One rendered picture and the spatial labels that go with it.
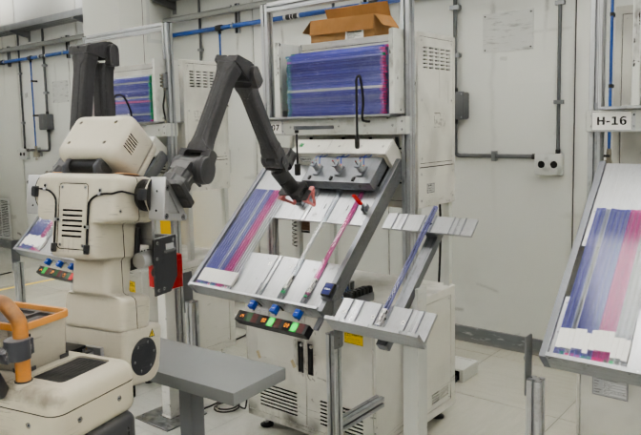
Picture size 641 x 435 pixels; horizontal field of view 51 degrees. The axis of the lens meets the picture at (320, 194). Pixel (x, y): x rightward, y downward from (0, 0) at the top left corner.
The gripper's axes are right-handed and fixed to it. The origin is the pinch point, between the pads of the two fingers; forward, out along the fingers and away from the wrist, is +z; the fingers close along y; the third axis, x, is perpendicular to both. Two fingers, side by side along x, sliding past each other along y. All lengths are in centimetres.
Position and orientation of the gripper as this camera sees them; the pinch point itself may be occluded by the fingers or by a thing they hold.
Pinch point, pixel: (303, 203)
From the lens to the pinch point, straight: 249.4
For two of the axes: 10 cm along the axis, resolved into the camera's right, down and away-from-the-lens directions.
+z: 4.7, 6.2, 6.3
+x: -4.2, 7.8, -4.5
